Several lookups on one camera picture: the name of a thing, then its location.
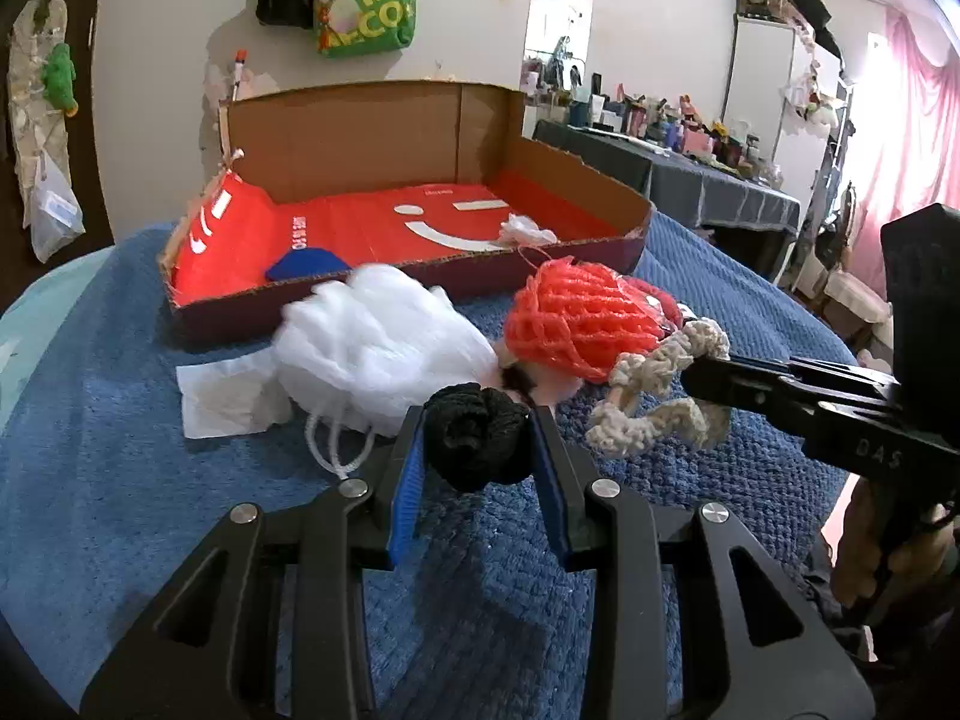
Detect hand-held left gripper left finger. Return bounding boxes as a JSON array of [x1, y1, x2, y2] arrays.
[[79, 405, 434, 720]]

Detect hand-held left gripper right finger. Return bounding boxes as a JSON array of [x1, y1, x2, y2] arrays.
[[527, 405, 878, 720]]

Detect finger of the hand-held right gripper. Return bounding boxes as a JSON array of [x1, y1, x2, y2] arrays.
[[729, 352, 899, 407], [681, 357, 842, 437]]

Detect black scrunchie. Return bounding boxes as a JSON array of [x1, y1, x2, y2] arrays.
[[424, 382, 535, 494]]

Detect round cream powder puff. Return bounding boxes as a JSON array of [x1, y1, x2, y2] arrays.
[[496, 351, 582, 413]]

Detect cream crochet piece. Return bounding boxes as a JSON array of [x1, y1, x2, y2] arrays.
[[585, 315, 733, 460]]

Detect white mesh bath pouf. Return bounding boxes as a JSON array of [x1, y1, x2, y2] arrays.
[[271, 264, 501, 482]]

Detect red foam fruit net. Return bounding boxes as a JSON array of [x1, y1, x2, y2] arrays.
[[501, 259, 683, 385]]

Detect cardboard box with red lining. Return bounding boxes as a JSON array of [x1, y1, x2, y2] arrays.
[[156, 79, 658, 351]]

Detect person's right hand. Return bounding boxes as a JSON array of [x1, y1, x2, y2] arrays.
[[831, 476, 960, 625]]

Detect white tissue sheet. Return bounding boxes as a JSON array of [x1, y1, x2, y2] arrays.
[[175, 356, 295, 441]]

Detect table with dark cloth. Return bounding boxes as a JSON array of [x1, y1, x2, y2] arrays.
[[532, 118, 803, 280]]

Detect pink curtain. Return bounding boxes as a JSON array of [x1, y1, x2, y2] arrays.
[[851, 7, 960, 257]]

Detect blue cloth piece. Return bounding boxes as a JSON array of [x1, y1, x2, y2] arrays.
[[266, 246, 353, 283]]

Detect small white crumpled piece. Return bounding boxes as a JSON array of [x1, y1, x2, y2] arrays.
[[498, 213, 560, 249]]

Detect blue textured blanket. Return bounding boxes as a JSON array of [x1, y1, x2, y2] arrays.
[[0, 210, 863, 720]]

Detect row of bottles and toys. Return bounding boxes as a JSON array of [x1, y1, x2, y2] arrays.
[[525, 71, 785, 188]]

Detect white refrigerator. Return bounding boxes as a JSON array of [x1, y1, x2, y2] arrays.
[[723, 15, 845, 190]]

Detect black bag on wardrobe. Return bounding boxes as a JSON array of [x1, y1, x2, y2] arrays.
[[738, 0, 835, 32]]

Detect hanging clear plastic bags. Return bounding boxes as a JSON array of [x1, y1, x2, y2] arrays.
[[6, 0, 85, 265]]

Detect green plush toy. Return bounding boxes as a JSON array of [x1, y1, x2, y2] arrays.
[[40, 41, 80, 118]]

